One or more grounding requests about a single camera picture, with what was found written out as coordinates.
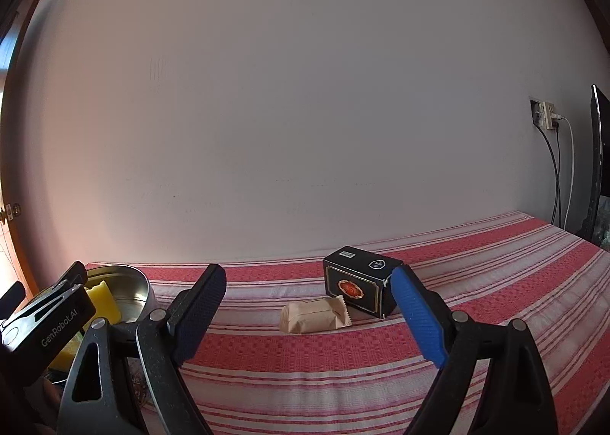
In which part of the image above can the black cable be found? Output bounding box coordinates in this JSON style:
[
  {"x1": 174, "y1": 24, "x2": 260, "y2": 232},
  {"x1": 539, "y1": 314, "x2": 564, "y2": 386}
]
[{"x1": 533, "y1": 122, "x2": 563, "y2": 229}]

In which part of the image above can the wall power socket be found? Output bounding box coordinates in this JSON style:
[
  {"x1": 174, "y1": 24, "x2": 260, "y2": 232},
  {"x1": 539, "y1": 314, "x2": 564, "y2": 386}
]
[{"x1": 530, "y1": 100, "x2": 558, "y2": 130}]

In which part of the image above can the black box with red emblem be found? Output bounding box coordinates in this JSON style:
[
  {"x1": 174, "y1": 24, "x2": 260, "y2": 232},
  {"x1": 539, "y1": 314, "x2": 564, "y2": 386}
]
[{"x1": 323, "y1": 246, "x2": 403, "y2": 318}]

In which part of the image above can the large yellow sponge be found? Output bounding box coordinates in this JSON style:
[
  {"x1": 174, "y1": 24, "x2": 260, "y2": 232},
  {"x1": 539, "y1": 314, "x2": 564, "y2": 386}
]
[{"x1": 50, "y1": 280, "x2": 122, "y2": 372}]

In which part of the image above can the round metal tin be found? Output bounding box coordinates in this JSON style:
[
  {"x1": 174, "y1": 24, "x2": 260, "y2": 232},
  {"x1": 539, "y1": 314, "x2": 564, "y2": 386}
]
[{"x1": 47, "y1": 265, "x2": 162, "y2": 413}]

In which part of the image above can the white cable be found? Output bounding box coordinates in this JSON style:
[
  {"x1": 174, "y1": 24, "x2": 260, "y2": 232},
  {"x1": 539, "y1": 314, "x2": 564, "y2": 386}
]
[{"x1": 552, "y1": 115, "x2": 577, "y2": 232}]

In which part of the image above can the wooden door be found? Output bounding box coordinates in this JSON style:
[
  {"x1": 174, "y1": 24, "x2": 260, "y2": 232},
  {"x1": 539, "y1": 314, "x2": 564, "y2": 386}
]
[{"x1": 1, "y1": 0, "x2": 40, "y2": 299}]

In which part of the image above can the black monitor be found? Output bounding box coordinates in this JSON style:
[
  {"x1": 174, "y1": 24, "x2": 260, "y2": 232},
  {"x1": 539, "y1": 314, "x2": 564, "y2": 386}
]
[{"x1": 578, "y1": 85, "x2": 609, "y2": 248}]

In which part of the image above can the beige paper snack packet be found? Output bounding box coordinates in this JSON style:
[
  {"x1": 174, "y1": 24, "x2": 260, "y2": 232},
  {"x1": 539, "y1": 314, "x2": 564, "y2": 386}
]
[{"x1": 279, "y1": 297, "x2": 352, "y2": 334}]

